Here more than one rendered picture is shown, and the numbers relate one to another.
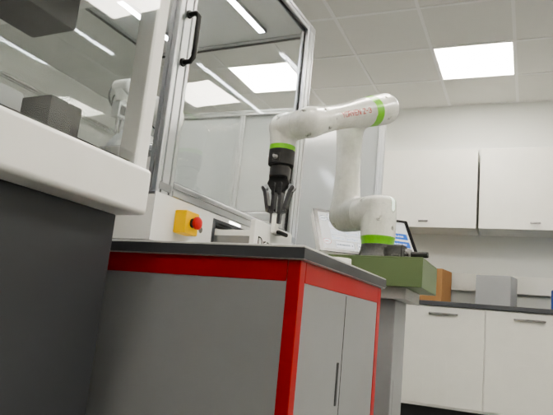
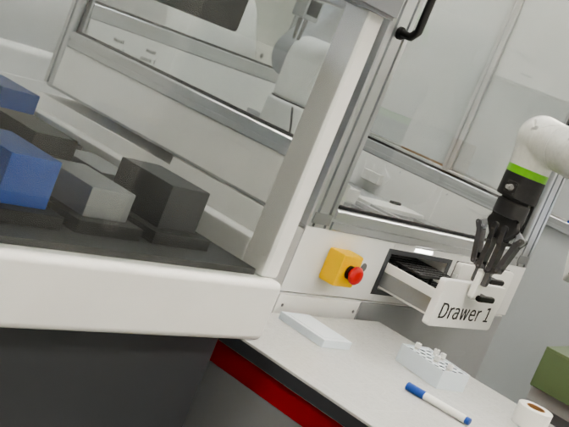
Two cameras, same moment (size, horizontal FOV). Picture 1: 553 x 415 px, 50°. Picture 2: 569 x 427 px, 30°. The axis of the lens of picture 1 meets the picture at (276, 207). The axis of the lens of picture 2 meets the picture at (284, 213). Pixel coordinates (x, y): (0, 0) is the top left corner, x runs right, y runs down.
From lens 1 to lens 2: 0.78 m
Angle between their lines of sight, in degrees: 23
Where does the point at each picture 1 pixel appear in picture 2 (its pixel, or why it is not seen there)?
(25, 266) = (96, 402)
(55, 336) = not seen: outside the picture
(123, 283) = (218, 385)
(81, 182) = (180, 324)
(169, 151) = (341, 169)
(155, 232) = (290, 280)
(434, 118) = not seen: outside the picture
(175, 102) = (371, 96)
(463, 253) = not seen: outside the picture
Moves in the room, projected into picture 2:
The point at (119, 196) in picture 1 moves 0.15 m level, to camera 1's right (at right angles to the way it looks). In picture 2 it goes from (229, 327) to (314, 368)
